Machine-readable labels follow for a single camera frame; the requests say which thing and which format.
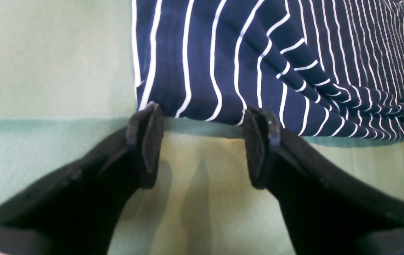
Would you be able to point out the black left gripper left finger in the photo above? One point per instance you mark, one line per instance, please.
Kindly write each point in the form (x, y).
(74, 209)

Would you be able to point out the light green table cloth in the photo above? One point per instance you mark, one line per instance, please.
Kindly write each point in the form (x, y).
(67, 81)

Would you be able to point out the navy white striped T-shirt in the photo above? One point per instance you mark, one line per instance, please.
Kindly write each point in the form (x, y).
(325, 68)

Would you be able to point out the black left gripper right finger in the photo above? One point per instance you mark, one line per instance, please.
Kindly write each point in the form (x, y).
(326, 210)

